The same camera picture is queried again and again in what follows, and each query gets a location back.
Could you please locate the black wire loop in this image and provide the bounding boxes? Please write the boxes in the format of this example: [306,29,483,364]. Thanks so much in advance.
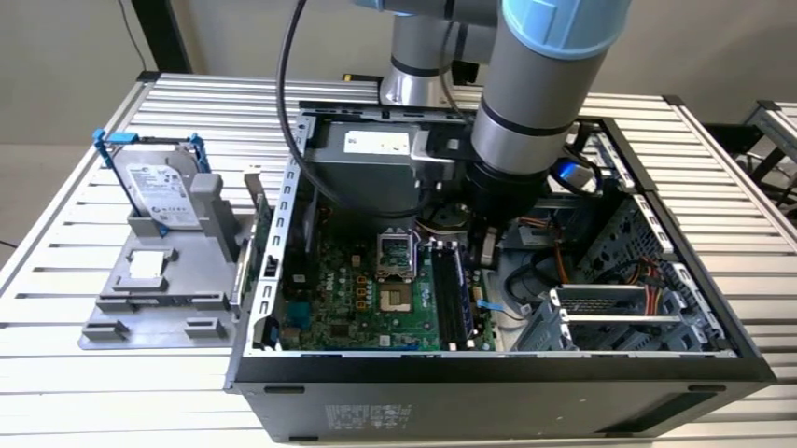
[503,260,557,323]

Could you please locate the CPU socket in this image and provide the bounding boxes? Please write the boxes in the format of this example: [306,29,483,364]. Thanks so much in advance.
[379,282,417,318]

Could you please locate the metal socket cover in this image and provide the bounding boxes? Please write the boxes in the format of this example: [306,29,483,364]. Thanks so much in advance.
[376,226,417,282]

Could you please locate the black RAM slot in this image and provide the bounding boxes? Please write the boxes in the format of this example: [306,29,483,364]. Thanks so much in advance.
[439,242,461,350]
[447,242,467,350]
[433,242,454,350]

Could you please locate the red yellow wire bundle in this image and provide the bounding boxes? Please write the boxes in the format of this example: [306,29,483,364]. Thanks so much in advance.
[623,259,668,316]

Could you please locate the hard disk in blue carrier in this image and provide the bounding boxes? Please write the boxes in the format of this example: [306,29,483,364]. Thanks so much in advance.
[91,128,211,239]

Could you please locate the grey parts rack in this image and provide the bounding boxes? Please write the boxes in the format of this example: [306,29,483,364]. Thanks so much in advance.
[77,175,260,351]

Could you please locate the thick black camera cable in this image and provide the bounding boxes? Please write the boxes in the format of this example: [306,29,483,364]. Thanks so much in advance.
[275,0,441,219]

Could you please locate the blue RAM stick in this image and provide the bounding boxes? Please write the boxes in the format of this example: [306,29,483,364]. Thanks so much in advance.
[454,245,479,350]

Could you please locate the black post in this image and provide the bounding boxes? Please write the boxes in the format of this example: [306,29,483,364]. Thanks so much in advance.
[127,0,195,76]

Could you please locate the green motherboard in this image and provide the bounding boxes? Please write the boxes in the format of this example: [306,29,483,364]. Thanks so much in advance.
[276,195,501,352]

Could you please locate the round black fan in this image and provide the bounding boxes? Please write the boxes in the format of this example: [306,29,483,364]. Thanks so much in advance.
[422,201,473,231]

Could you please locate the green graphics card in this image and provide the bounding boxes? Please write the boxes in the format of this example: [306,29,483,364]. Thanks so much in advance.
[231,162,276,309]

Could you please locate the silver CPU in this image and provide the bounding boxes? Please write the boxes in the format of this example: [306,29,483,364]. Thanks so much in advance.
[127,251,167,279]

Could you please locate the metal slat side table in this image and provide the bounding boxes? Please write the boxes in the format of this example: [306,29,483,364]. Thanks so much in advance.
[744,99,797,162]

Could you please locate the black PC case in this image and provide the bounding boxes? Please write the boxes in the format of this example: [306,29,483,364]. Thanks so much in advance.
[223,100,780,444]

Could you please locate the orange wire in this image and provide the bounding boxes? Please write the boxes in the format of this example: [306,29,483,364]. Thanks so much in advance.
[522,215,570,288]

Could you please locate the grey power supply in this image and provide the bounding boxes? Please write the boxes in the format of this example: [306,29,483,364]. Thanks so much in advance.
[304,121,437,220]

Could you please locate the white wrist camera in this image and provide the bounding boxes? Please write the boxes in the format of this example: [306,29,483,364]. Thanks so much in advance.
[550,158,602,195]

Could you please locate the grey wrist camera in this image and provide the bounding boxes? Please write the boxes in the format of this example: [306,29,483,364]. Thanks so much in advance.
[410,133,474,192]

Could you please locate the grey metal disk bay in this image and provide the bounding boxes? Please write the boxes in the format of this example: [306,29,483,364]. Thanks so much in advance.
[518,263,733,352]

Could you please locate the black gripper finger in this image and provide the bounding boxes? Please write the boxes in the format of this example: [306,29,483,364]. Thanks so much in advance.
[467,226,503,281]

